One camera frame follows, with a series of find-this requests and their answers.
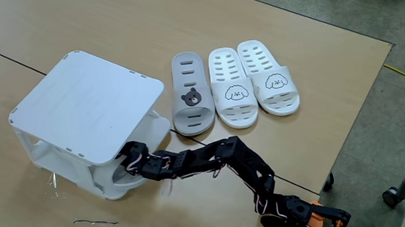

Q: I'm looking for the grey bear slipper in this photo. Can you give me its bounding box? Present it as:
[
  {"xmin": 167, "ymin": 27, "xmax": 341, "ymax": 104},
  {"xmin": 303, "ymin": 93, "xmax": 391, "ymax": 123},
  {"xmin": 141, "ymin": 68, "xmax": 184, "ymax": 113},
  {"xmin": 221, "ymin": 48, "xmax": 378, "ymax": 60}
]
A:
[
  {"xmin": 89, "ymin": 155, "xmax": 151, "ymax": 196},
  {"xmin": 165, "ymin": 49, "xmax": 219, "ymax": 139}
]

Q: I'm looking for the white poodle slipper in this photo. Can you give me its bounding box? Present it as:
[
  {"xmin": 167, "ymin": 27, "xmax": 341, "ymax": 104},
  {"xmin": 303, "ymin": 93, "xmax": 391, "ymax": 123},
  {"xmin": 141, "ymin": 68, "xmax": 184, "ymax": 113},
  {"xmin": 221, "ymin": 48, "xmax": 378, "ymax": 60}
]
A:
[
  {"xmin": 206, "ymin": 45, "xmax": 261, "ymax": 133},
  {"xmin": 236, "ymin": 36, "xmax": 303, "ymax": 121}
]

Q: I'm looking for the white two-shelf shoe rack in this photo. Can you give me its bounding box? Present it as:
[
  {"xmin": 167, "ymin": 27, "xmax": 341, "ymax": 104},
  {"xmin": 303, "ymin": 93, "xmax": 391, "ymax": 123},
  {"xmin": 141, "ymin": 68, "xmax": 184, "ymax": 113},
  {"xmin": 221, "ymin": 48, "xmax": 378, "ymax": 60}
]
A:
[{"xmin": 2, "ymin": 42, "xmax": 178, "ymax": 211}]

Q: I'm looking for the clear tape strip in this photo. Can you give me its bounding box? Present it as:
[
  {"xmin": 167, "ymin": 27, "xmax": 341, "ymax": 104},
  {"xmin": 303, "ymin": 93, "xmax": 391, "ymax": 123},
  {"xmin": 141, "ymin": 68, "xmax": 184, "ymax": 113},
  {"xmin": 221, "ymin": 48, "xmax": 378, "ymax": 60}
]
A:
[{"xmin": 71, "ymin": 214, "xmax": 119, "ymax": 227}]

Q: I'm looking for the clear tape piece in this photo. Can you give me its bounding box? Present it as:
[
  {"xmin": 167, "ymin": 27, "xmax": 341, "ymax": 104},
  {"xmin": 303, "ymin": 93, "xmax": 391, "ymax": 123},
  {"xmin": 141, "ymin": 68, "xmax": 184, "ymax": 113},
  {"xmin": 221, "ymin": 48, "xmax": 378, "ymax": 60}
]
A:
[{"xmin": 45, "ymin": 170, "xmax": 67, "ymax": 200}]

